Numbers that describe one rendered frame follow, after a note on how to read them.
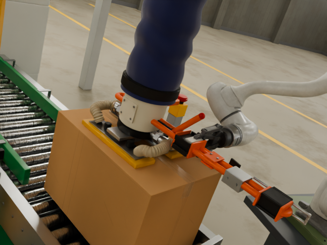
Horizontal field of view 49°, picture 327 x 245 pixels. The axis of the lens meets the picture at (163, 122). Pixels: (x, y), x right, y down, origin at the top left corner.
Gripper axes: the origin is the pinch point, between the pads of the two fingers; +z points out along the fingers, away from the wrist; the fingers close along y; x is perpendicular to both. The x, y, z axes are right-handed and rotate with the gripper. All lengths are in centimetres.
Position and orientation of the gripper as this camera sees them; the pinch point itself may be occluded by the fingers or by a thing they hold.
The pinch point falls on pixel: (191, 145)
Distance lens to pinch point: 127.0
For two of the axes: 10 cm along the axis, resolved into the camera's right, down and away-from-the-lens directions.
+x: -6.8, -4.7, 5.7
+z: -6.8, 1.1, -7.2
